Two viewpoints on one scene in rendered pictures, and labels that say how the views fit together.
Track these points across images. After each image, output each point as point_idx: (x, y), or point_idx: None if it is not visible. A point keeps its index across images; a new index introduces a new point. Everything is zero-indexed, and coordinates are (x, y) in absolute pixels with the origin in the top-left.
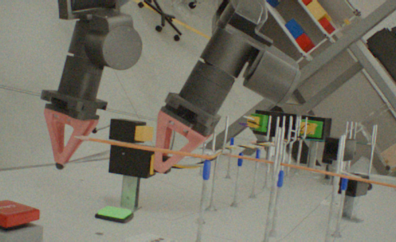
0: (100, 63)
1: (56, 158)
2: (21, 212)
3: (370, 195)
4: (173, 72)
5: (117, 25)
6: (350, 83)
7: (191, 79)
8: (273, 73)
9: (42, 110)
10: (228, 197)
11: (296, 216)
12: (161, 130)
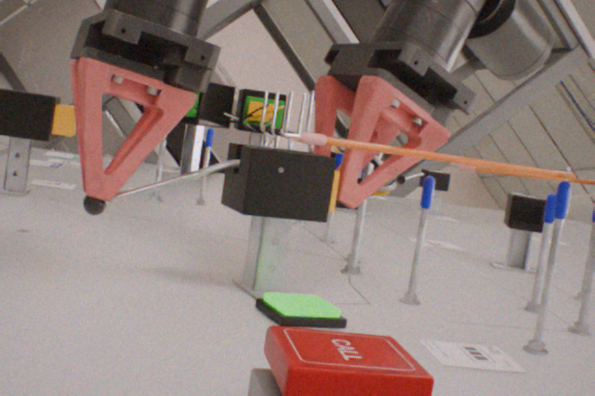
0: None
1: (97, 187)
2: (411, 356)
3: (431, 227)
4: None
5: None
6: None
7: (417, 19)
8: (530, 21)
9: None
10: (298, 244)
11: (460, 271)
12: (374, 120)
